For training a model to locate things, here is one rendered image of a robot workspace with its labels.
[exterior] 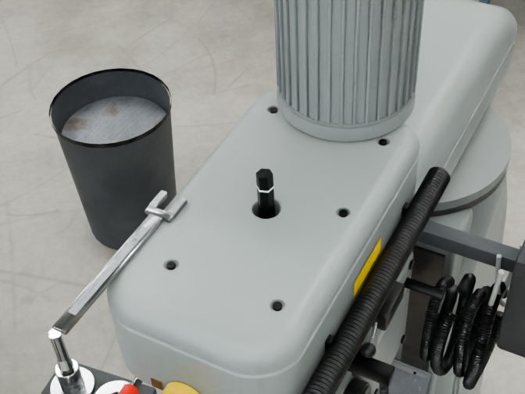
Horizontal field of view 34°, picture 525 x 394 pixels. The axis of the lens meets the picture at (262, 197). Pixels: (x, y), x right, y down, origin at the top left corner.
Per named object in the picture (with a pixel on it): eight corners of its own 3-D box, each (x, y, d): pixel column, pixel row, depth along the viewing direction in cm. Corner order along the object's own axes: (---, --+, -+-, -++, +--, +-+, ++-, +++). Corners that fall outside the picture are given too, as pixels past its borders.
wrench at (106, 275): (73, 339, 98) (71, 334, 97) (45, 327, 100) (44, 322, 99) (187, 202, 113) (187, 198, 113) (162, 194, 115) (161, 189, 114)
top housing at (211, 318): (283, 452, 104) (279, 375, 93) (105, 371, 114) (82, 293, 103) (421, 203, 134) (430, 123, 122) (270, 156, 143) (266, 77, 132)
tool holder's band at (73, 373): (56, 382, 172) (55, 379, 171) (55, 363, 176) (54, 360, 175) (80, 377, 173) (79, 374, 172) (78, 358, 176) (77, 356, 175)
